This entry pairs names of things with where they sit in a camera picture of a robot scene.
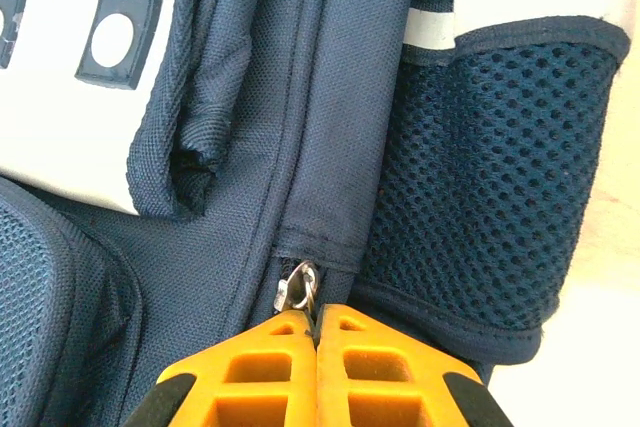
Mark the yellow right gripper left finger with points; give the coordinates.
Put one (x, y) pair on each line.
(260, 362)

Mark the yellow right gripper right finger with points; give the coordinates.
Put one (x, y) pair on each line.
(380, 362)

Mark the navy blue backpack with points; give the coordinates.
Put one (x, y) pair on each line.
(350, 122)

